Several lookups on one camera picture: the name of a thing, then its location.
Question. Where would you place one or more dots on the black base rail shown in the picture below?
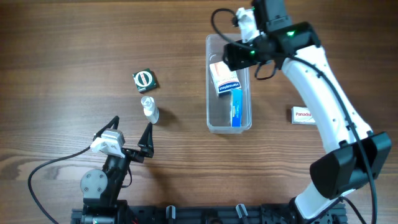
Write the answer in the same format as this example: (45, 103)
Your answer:
(263, 214)

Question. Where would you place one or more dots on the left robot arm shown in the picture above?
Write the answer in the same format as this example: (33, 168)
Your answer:
(101, 187)

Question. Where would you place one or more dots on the clear plastic container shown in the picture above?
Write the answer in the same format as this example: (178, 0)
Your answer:
(218, 107)

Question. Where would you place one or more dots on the white Panadol box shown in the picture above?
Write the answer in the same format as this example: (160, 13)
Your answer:
(302, 115)

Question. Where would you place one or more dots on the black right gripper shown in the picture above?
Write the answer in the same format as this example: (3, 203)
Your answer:
(233, 56)

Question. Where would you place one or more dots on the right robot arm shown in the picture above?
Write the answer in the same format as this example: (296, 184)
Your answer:
(354, 154)

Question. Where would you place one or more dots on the white spray bottle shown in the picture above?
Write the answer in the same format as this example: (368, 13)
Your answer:
(151, 111)

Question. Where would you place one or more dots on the blue and yellow box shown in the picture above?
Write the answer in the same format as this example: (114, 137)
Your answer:
(236, 107)

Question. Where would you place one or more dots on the green square box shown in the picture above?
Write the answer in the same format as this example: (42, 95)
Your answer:
(145, 80)

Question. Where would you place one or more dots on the white Hansaplast plaster box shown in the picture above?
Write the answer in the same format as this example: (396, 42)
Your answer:
(223, 78)

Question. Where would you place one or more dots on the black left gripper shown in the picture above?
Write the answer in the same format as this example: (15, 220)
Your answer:
(131, 154)

